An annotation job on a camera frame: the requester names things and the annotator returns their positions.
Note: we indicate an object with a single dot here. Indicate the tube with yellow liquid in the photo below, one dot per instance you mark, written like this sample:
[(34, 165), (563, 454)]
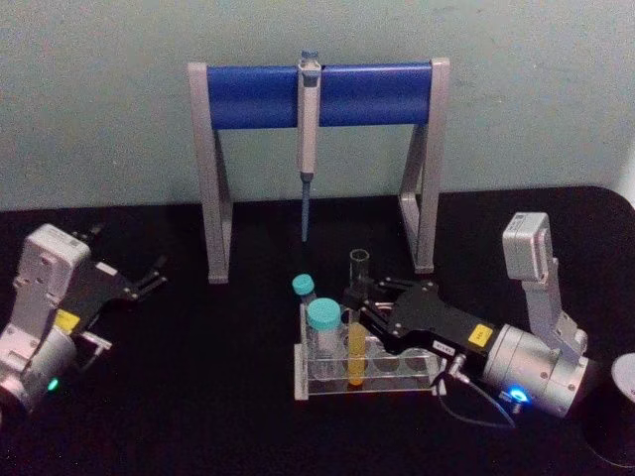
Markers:
[(356, 357)]

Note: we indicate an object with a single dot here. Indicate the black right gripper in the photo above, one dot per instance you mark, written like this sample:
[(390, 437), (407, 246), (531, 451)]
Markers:
[(431, 322)]

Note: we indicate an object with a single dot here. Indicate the black table cloth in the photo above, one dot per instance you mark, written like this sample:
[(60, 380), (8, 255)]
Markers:
[(198, 396)]

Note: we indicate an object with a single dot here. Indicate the large tube with teal cap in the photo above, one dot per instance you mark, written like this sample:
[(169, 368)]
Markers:
[(324, 313)]

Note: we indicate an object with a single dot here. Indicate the grey pipette stand blue bar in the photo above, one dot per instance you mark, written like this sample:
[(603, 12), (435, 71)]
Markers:
[(258, 96)]

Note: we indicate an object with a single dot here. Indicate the grey pipette with blue tip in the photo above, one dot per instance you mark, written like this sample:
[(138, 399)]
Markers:
[(308, 129)]

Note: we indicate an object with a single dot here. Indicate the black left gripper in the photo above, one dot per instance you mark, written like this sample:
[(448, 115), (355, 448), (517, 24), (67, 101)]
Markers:
[(101, 287)]

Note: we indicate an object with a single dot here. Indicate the clear tube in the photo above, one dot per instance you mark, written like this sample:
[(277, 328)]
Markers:
[(359, 265)]

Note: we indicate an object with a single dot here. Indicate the clear plastic tube rack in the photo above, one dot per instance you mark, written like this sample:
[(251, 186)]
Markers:
[(382, 382)]

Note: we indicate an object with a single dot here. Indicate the small tube with teal cap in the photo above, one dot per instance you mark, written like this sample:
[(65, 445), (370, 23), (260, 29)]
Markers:
[(303, 284)]

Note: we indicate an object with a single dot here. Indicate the pale wall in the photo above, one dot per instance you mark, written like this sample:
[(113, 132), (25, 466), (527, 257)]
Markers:
[(99, 99)]

